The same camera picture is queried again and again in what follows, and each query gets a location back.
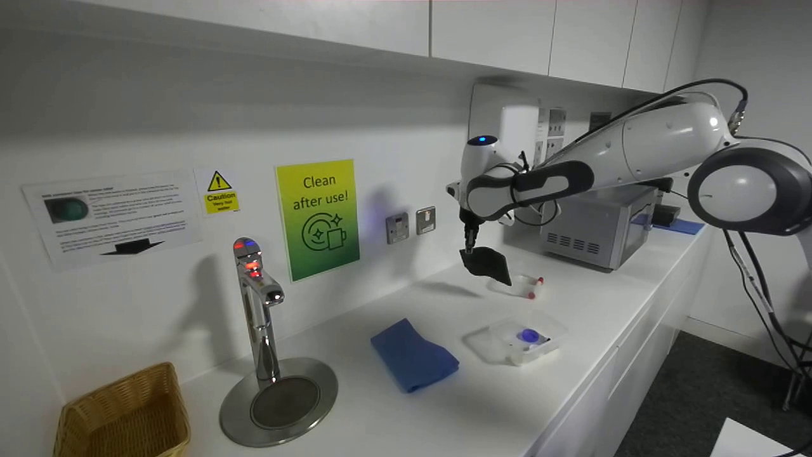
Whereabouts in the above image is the white paper towel dispenser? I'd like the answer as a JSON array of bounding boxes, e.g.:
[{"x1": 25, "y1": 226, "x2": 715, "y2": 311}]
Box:
[{"x1": 465, "y1": 80, "x2": 544, "y2": 173}]

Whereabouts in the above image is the white base cabinet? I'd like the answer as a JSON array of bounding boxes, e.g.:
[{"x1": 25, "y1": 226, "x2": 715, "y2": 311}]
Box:
[{"x1": 524, "y1": 251, "x2": 709, "y2": 457}]

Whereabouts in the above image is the yellow warning sign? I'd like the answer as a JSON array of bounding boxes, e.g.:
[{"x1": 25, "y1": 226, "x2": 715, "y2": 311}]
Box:
[{"x1": 201, "y1": 168, "x2": 241, "y2": 216}]

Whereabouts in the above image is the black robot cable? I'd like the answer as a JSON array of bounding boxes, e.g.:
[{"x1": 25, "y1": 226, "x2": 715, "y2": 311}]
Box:
[{"x1": 581, "y1": 75, "x2": 812, "y2": 383}]

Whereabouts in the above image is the blue folded cloth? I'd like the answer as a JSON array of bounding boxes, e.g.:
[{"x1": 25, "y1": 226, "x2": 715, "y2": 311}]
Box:
[{"x1": 369, "y1": 314, "x2": 463, "y2": 397}]

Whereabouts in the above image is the clear square plastic bowl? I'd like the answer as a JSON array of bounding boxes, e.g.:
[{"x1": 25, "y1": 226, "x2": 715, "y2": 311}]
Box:
[{"x1": 463, "y1": 314, "x2": 569, "y2": 367}]

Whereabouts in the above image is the silver metal appliance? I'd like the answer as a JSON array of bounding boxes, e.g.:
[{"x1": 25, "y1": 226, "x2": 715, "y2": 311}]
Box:
[{"x1": 540, "y1": 182, "x2": 666, "y2": 273}]

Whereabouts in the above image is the flat blue item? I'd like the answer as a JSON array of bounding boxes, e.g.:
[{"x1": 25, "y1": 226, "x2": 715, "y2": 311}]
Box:
[{"x1": 653, "y1": 216, "x2": 706, "y2": 239}]

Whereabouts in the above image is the white printed info sheet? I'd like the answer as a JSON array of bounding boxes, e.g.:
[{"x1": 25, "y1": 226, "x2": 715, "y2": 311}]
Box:
[{"x1": 21, "y1": 173, "x2": 199, "y2": 263}]

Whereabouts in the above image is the white hygiene instruction sheet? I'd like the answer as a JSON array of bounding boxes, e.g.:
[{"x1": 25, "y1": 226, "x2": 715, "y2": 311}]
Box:
[{"x1": 544, "y1": 107, "x2": 569, "y2": 159}]

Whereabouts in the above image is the white wall cabinet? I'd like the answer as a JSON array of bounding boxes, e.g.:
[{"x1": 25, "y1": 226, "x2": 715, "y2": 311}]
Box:
[{"x1": 73, "y1": 0, "x2": 709, "y2": 98}]

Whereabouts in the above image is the green clean after use poster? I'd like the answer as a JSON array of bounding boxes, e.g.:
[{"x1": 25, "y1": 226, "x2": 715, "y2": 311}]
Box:
[{"x1": 274, "y1": 158, "x2": 364, "y2": 285}]

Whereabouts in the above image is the dark floor mat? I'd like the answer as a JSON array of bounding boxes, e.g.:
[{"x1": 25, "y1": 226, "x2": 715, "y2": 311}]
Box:
[{"x1": 618, "y1": 329, "x2": 812, "y2": 457}]

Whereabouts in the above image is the small clear plastic box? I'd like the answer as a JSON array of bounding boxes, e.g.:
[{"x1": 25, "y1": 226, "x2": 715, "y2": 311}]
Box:
[{"x1": 488, "y1": 271, "x2": 546, "y2": 303}]

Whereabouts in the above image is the metal wall switch plate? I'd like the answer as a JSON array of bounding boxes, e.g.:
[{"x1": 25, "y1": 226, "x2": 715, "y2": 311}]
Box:
[
  {"x1": 384, "y1": 211, "x2": 412, "y2": 247},
  {"x1": 415, "y1": 205, "x2": 439, "y2": 239}
]

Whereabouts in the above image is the white sheet on floor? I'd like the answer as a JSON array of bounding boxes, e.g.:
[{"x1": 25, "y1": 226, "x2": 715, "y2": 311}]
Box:
[{"x1": 709, "y1": 417, "x2": 798, "y2": 457}]

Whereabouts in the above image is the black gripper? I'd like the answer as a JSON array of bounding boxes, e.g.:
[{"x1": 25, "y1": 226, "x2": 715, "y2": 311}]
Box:
[{"x1": 458, "y1": 202, "x2": 491, "y2": 273}]

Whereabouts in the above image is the chrome water tap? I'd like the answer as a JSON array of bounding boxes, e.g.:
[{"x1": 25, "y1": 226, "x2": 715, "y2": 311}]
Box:
[{"x1": 231, "y1": 237, "x2": 288, "y2": 389}]

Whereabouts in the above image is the yellow sponge tray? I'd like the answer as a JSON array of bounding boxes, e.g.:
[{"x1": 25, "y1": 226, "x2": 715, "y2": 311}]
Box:
[{"x1": 52, "y1": 360, "x2": 194, "y2": 457}]

